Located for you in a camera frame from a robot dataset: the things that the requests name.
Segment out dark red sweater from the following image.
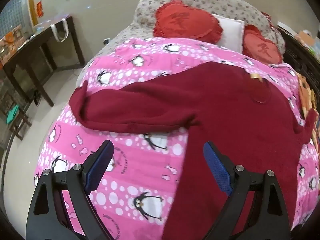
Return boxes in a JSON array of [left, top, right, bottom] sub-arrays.
[[69, 61, 319, 240]]

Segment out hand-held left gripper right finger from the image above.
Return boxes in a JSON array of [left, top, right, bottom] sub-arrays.
[[200, 141, 292, 240]]

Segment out pink penguin print blanket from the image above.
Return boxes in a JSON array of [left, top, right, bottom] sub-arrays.
[[34, 37, 320, 240]]

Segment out orange plush blanket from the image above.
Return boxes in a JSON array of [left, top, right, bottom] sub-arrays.
[[296, 72, 320, 121]]

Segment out small red heart cushion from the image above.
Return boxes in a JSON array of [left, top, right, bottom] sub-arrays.
[[241, 24, 284, 64]]

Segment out large floral pillow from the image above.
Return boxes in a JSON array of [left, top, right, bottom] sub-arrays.
[[164, 0, 286, 55]]

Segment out floral bed sheet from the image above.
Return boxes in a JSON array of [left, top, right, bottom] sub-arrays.
[[96, 21, 157, 58]]

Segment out white bag handles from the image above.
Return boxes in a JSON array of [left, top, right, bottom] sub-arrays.
[[50, 18, 69, 42]]

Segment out large red heart cushion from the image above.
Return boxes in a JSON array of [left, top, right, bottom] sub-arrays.
[[152, 0, 223, 43]]

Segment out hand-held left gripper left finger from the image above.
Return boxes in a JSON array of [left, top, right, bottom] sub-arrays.
[[26, 140, 115, 240]]

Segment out orange box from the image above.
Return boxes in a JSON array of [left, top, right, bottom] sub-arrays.
[[0, 25, 25, 49]]

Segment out stool with green cushion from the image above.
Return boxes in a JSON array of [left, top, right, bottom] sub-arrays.
[[5, 104, 33, 141]]

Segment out small floral pillow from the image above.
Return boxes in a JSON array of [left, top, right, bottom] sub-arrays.
[[134, 0, 167, 29]]

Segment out dark wooden headboard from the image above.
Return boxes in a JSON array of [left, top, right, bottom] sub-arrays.
[[276, 25, 320, 98]]

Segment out dark wooden table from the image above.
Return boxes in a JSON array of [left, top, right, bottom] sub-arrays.
[[0, 16, 85, 107]]

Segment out white pillow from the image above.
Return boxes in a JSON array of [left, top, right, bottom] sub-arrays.
[[212, 14, 245, 54]]

